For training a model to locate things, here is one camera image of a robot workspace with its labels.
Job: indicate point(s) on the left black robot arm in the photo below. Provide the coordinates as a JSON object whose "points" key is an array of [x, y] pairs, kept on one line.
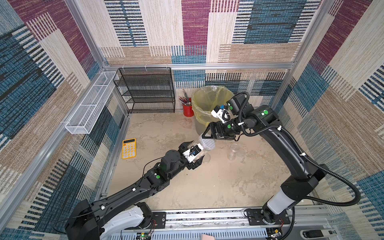
{"points": [[126, 209]]}

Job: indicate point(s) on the small jar with rice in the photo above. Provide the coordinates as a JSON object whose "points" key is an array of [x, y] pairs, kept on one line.
{"points": [[233, 149]]}

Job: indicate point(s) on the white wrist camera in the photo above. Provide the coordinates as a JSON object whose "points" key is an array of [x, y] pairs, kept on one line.
{"points": [[192, 152], [221, 113]]}

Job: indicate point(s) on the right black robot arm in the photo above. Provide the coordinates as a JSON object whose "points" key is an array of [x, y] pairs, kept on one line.
{"points": [[239, 118]]}

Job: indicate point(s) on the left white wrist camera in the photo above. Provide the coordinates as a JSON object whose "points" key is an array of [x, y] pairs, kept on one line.
{"points": [[192, 152]]}

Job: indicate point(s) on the white wire mesh basket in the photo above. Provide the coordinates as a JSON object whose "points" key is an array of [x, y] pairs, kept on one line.
{"points": [[88, 112]]}

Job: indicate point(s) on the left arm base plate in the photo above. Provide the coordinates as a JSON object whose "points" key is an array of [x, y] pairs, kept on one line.
{"points": [[157, 221]]}

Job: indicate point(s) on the red pen holder cup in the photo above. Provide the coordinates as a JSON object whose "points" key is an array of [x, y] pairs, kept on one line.
{"points": [[187, 108]]}

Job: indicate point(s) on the jar with patterned white lid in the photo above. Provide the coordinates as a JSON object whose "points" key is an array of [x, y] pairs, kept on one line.
{"points": [[206, 145]]}

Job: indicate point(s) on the pens in red cup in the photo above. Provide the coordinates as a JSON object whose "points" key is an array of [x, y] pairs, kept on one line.
{"points": [[185, 100]]}

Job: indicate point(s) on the yellow calculator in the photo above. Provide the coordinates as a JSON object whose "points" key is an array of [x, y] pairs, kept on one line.
{"points": [[129, 147]]}

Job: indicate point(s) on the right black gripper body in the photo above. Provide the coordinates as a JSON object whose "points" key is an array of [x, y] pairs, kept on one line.
{"points": [[216, 130]]}

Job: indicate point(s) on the black wire mesh shelf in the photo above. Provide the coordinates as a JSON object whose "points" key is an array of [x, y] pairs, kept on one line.
{"points": [[147, 90]]}

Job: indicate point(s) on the aluminium front rail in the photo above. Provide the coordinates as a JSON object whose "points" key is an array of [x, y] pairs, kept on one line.
{"points": [[307, 223]]}

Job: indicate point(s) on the bin with yellow bag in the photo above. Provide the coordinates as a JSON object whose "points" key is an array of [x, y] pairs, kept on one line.
{"points": [[204, 100]]}

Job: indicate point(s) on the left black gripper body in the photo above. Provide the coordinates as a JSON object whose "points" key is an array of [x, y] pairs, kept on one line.
{"points": [[191, 166]]}

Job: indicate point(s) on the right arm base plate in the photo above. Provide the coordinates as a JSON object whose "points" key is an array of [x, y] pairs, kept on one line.
{"points": [[261, 217]]}

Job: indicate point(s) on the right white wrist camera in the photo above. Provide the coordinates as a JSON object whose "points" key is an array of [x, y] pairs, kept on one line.
{"points": [[221, 113]]}

